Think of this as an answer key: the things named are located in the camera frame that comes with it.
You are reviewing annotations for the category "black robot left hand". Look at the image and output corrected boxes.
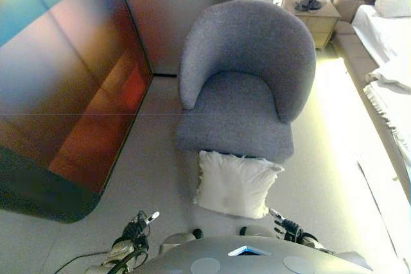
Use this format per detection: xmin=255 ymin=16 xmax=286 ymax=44
xmin=123 ymin=210 xmax=161 ymax=240

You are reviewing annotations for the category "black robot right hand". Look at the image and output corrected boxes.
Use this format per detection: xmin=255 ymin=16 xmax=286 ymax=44
xmin=268 ymin=208 xmax=304 ymax=241

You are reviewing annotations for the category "white fringed cushion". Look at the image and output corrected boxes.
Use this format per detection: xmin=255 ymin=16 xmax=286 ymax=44
xmin=192 ymin=150 xmax=285 ymax=220

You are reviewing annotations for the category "silver robot right leg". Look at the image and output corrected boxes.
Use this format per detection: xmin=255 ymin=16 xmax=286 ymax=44
xmin=239 ymin=225 xmax=277 ymax=239

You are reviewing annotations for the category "silver robot leg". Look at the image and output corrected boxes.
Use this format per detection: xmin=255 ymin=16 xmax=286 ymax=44
xmin=159 ymin=228 xmax=204 ymax=254
xmin=239 ymin=225 xmax=277 ymax=239

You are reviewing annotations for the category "silver robot left leg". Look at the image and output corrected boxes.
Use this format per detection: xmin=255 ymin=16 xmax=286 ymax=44
xmin=159 ymin=228 xmax=204 ymax=254

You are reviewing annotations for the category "grey robot torso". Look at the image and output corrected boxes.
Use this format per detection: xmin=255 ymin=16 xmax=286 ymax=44
xmin=128 ymin=235 xmax=375 ymax=274

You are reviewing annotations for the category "grey fabric armchair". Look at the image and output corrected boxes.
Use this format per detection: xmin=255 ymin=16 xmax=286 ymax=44
xmin=175 ymin=0 xmax=317 ymax=164

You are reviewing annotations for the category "white fringed blanket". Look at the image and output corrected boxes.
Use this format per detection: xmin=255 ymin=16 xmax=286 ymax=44
xmin=362 ymin=58 xmax=411 ymax=172

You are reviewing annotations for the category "glossy brown wooden table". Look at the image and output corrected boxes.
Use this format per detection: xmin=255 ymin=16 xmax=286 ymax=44
xmin=0 ymin=0 xmax=154 ymax=223

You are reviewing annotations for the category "beige bedside table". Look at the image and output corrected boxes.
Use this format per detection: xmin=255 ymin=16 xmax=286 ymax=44
xmin=281 ymin=0 xmax=341 ymax=49

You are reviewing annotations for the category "white bed sheet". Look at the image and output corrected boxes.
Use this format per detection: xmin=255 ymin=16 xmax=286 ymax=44
xmin=351 ymin=4 xmax=411 ymax=66

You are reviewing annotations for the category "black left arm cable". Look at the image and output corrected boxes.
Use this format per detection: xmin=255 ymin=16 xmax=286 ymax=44
xmin=53 ymin=251 xmax=113 ymax=274

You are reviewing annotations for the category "beige upholstered bed frame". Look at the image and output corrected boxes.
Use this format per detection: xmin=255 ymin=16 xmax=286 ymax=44
xmin=332 ymin=0 xmax=411 ymax=204

